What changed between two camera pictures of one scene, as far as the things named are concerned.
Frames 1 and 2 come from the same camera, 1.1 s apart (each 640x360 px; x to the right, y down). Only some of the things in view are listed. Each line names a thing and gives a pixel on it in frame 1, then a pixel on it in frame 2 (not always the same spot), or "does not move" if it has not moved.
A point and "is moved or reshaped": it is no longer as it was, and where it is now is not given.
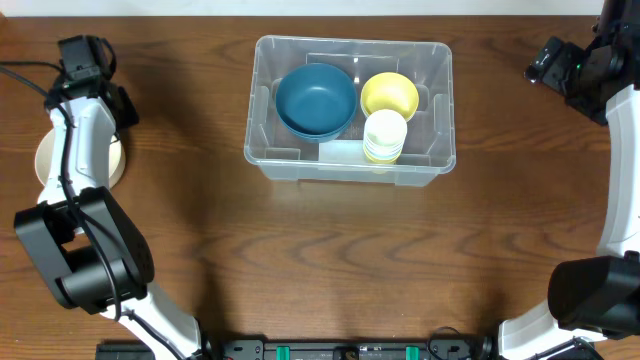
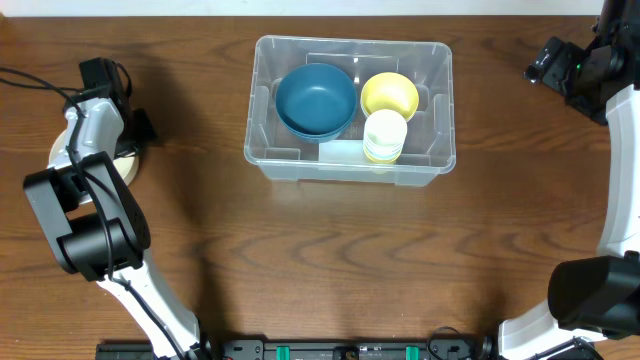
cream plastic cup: x=385 y=132 does not move
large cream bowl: x=44 y=151 is moved or reshaped
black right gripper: x=561 y=78 does not move
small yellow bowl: x=389 y=91 does not move
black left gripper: x=134 y=115 -> x=148 y=129
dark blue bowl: x=315 y=99 does not move
